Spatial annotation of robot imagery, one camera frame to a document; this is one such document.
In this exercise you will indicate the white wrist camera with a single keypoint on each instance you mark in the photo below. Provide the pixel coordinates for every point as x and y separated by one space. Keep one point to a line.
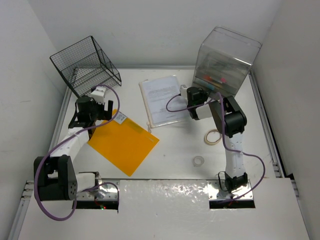
183 91
98 94

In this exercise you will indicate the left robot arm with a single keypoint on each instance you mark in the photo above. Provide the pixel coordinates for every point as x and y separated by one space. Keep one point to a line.
57 179

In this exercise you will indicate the black wire mesh rack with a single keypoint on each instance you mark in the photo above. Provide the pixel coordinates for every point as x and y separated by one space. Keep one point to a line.
84 65

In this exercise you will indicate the white front cover panel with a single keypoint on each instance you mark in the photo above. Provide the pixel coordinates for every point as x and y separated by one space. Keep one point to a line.
176 210

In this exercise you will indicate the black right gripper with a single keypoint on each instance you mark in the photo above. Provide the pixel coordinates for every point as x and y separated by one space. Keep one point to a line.
205 95

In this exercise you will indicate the blue translucent highlighter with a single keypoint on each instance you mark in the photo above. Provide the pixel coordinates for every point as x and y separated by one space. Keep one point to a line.
211 87

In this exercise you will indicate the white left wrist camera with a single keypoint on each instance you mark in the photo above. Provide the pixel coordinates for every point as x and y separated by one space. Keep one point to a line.
98 94

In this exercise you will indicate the yellow translucent highlighter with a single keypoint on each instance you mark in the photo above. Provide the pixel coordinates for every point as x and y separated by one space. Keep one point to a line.
217 84

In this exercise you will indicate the yellow clip file folder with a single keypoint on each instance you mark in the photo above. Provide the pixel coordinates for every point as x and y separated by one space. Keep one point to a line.
123 142

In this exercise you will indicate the beige masking tape roll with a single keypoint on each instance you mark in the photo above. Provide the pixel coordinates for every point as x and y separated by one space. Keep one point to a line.
212 137

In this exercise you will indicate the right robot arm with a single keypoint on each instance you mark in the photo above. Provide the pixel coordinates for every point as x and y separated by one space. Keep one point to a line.
230 121

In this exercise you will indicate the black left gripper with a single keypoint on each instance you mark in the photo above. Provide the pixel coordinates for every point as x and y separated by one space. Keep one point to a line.
104 115

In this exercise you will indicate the clear tape roll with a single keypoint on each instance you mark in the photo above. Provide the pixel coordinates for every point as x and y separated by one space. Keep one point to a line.
198 161

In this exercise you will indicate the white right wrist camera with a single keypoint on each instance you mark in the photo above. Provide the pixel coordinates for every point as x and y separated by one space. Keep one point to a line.
183 91

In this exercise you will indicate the clear plastic drawer cabinet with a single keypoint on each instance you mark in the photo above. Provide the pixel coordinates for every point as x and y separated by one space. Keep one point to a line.
228 54

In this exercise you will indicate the orange black highlighter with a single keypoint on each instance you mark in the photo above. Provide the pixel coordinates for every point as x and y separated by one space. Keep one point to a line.
207 78

